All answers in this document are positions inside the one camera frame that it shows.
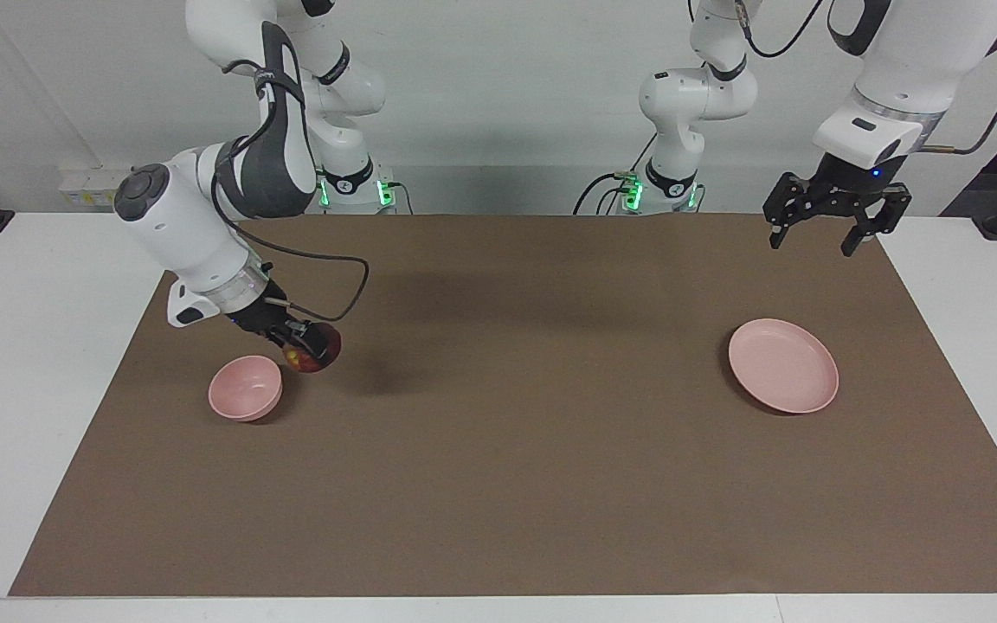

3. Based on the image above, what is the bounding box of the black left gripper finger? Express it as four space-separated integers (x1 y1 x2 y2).
769 208 798 252
841 215 889 258

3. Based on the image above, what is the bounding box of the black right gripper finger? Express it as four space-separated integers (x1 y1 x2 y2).
289 324 331 361

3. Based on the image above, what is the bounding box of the dark red apple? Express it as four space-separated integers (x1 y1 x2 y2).
282 322 343 375

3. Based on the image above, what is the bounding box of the pink bowl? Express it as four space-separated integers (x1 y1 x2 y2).
208 355 284 422

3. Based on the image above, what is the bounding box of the pink plate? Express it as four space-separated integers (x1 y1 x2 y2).
728 318 840 414

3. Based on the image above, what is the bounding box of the brown table mat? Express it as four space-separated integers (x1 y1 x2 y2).
10 214 997 598

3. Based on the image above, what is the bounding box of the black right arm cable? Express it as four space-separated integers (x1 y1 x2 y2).
211 61 370 323

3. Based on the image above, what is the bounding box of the black base cable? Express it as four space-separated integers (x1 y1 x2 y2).
574 130 664 215
376 180 414 215

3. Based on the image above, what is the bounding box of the white wall power strip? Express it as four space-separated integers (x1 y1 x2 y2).
59 169 132 209

